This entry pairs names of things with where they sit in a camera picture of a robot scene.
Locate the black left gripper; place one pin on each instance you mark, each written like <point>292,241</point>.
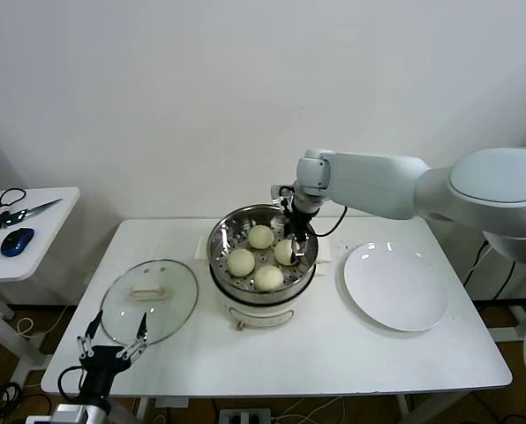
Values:
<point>102,364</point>

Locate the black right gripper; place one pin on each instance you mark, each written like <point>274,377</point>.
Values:
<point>299,225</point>

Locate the white steamed baozi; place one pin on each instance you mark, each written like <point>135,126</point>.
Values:
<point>284,252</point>
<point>241,263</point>
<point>260,237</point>
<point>268,278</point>

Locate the round glass pot lid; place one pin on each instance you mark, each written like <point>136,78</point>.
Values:
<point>170,313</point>

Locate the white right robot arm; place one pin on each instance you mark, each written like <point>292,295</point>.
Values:
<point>377,181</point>

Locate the perforated steel steamer basket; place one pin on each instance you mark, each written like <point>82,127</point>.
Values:
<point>227,238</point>

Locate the white electric cooker pot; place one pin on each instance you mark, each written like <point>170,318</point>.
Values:
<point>263,315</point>

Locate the white table control box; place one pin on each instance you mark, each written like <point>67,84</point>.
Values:
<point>172,403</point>

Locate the white round plate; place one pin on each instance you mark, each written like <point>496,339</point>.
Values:
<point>395,287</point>

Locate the white side table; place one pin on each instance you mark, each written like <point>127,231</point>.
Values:
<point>47,243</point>

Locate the blue computer mouse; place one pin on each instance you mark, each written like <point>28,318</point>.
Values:
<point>18,242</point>

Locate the small green circuit board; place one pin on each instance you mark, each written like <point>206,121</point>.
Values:
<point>7,219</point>

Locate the white shelf stand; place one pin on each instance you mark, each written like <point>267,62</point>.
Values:
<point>520,324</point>

